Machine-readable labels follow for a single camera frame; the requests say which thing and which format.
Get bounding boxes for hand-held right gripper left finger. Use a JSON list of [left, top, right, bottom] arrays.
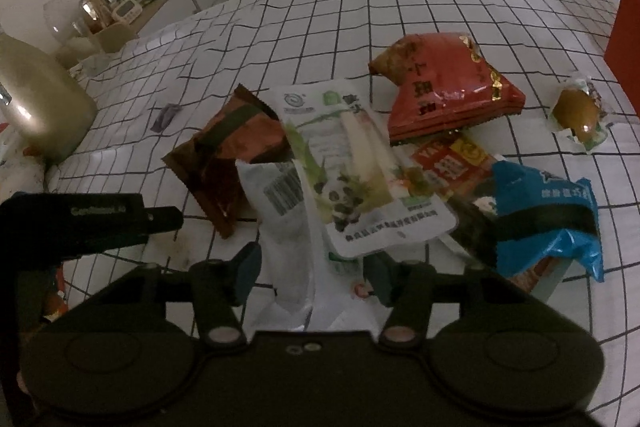
[[95, 241, 264, 349]]

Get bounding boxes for beige storage box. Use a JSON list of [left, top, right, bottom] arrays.
[[86, 18, 140, 54]]

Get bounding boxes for clear glass jar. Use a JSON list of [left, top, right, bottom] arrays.
[[75, 0, 115, 32]]

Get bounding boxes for brown snack packet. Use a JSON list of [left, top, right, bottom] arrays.
[[162, 85, 292, 241]]

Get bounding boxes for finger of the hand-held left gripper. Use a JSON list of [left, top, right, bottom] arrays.
[[145, 205, 184, 238]]

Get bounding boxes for white kitchen timer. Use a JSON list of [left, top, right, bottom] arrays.
[[111, 0, 144, 26]]

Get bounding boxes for blue snack packet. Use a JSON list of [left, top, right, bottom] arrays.
[[487, 159, 607, 284]]

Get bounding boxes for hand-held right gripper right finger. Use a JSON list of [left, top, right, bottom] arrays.
[[362, 252, 543, 350]]

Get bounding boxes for red and white cardboard box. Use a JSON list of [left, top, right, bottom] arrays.
[[603, 0, 640, 118]]

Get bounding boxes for red snack bag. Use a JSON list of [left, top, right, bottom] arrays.
[[369, 33, 527, 144]]

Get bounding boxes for white barcode snack packet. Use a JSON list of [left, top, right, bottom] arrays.
[[235, 159, 368, 333]]

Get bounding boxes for large beige jug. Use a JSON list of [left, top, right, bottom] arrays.
[[0, 32, 99, 164]]

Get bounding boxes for red and yellow snack packet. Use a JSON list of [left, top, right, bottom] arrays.
[[407, 134, 503, 208]]

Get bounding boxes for small braised egg packet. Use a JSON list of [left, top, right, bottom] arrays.
[[549, 74, 612, 156]]

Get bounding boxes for white checkered tablecloth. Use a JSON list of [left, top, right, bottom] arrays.
[[45, 0, 640, 427]]

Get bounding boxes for white panda print packet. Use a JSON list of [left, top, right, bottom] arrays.
[[270, 79, 459, 259]]

